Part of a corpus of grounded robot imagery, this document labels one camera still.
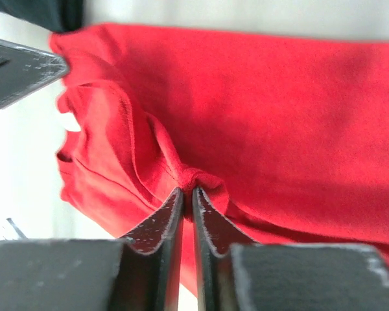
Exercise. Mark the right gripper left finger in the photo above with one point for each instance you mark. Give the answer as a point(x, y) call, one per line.
point(139, 271)

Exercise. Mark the folded black t shirt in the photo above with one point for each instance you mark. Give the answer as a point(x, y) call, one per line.
point(54, 15)

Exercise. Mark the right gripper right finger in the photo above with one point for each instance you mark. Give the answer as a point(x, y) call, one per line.
point(235, 272)

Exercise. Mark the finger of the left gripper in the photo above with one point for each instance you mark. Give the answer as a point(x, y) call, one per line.
point(24, 70)

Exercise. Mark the red t shirt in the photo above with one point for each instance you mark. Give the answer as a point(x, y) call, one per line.
point(289, 137)

